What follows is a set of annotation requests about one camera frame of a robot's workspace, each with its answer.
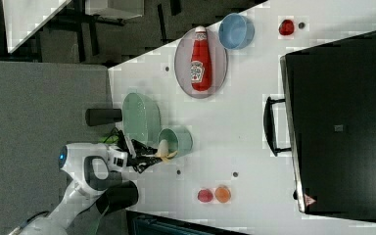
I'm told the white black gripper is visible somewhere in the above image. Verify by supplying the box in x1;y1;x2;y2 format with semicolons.
108;130;162;173

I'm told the plush peeled banana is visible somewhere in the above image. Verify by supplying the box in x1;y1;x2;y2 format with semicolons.
155;139;178;163

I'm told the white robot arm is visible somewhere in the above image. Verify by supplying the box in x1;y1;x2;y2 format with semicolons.
8;132;162;235

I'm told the green mug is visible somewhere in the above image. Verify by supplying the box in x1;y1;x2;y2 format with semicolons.
159;125;193;158

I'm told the green lime toy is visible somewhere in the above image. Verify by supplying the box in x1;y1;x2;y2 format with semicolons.
100;135;118;144

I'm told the green colander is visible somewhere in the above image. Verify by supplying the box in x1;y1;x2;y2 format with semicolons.
121;93;162;146

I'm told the orange toy fruit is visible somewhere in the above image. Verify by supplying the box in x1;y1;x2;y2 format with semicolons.
214;186;231;204

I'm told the plush red ketchup bottle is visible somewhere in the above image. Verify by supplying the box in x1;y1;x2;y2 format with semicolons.
190;26;212;92

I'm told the grey round plate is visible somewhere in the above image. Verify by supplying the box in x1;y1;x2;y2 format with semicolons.
174;26;227;99

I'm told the blue bowl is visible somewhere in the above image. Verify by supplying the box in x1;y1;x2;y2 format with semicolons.
218;13;255;50

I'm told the red strawberry toy near bowl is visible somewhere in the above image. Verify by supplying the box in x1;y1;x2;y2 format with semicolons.
278;20;295;36

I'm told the black toaster oven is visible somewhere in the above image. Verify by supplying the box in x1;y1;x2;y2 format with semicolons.
279;30;376;222

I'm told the black cylinder post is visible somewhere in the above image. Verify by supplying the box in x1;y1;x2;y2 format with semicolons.
85;109;122;126

